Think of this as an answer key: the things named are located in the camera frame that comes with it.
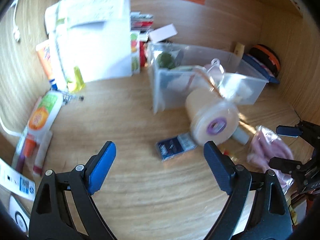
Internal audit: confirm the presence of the pink plastic bag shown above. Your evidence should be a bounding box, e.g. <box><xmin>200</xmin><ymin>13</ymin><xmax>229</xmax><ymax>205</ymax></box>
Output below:
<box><xmin>247</xmin><ymin>126</ymin><xmax>293</xmax><ymax>194</ymax></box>

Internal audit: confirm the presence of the peach cotton pad roll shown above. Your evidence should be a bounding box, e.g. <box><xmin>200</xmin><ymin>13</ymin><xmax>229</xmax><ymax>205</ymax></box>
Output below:
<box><xmin>185</xmin><ymin>88</ymin><xmax>239</xmax><ymax>146</ymax></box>

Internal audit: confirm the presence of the dark blue card packet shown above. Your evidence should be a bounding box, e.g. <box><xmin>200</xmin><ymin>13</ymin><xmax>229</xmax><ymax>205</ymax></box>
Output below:
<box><xmin>155</xmin><ymin>133</ymin><xmax>197</xmax><ymax>161</ymax></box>

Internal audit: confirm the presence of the pink white small tube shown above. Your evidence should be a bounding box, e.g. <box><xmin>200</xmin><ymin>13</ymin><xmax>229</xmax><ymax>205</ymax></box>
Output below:
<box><xmin>33</xmin><ymin>130</ymin><xmax>53</xmax><ymax>176</ymax></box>

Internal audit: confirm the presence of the white orange-label tube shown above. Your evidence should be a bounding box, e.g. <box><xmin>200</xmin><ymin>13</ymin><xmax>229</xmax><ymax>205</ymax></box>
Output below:
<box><xmin>27</xmin><ymin>90</ymin><xmax>63</xmax><ymax>141</ymax></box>

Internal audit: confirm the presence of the blue fabric pencil case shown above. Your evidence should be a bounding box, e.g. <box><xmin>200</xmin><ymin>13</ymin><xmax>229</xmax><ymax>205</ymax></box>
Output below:
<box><xmin>242</xmin><ymin>54</ymin><xmax>280</xmax><ymax>84</ymax></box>

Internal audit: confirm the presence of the black pen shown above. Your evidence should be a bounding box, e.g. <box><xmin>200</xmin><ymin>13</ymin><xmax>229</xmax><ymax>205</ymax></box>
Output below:
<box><xmin>63</xmin><ymin>93</ymin><xmax>84</xmax><ymax>104</ymax></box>

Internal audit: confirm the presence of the black orange round case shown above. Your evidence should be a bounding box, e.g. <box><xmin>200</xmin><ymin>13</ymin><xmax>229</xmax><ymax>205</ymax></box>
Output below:
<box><xmin>248</xmin><ymin>44</ymin><xmax>281</xmax><ymax>77</ymax></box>

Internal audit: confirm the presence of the yellow clear tube bottle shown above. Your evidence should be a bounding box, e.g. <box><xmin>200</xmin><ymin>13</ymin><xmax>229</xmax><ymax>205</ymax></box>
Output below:
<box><xmin>67</xmin><ymin>66</ymin><xmax>85</xmax><ymax>93</ymax></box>

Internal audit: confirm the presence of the yellow cream tube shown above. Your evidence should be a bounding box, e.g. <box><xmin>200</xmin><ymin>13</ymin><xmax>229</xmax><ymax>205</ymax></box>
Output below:
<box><xmin>233</xmin><ymin>42</ymin><xmax>245</xmax><ymax>59</ymax></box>

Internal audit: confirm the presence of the fruit print box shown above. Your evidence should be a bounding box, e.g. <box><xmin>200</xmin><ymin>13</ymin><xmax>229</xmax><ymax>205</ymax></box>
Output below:
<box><xmin>130</xmin><ymin>31</ymin><xmax>140</xmax><ymax>74</ymax></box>

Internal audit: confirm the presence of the clear plastic storage bin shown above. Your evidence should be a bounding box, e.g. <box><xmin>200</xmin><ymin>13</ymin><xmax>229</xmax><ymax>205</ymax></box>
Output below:
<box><xmin>147</xmin><ymin>43</ymin><xmax>268</xmax><ymax>113</ymax></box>

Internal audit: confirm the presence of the orange sunscreen tube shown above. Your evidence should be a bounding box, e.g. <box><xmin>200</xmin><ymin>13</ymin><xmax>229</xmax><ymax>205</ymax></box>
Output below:
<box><xmin>36</xmin><ymin>40</ymin><xmax>58</xmax><ymax>90</ymax></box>

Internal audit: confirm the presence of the white printed paper sheet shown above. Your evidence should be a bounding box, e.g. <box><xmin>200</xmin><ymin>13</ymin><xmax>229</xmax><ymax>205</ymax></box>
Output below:
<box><xmin>44</xmin><ymin>0</ymin><xmax>132</xmax><ymax>83</ymax></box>

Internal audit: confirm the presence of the small white box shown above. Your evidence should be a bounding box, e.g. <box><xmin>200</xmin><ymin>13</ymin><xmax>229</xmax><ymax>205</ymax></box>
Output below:
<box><xmin>149</xmin><ymin>24</ymin><xmax>177</xmax><ymax>43</ymax></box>

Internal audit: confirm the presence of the stack of booklets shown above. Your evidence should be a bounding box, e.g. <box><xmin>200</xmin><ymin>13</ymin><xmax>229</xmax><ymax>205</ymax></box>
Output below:
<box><xmin>130</xmin><ymin>11</ymin><xmax>154</xmax><ymax>32</ymax></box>

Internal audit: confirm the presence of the orange braided cord charm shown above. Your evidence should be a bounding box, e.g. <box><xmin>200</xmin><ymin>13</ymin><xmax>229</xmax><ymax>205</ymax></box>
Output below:
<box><xmin>193</xmin><ymin>67</ymin><xmax>222</xmax><ymax>98</ymax></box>

